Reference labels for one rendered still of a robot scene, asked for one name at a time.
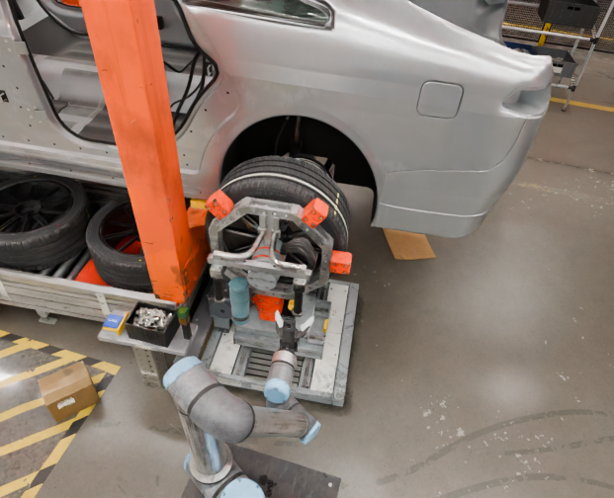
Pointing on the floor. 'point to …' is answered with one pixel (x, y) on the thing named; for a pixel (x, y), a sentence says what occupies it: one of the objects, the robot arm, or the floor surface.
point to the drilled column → (151, 367)
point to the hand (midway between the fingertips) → (295, 311)
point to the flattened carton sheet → (408, 245)
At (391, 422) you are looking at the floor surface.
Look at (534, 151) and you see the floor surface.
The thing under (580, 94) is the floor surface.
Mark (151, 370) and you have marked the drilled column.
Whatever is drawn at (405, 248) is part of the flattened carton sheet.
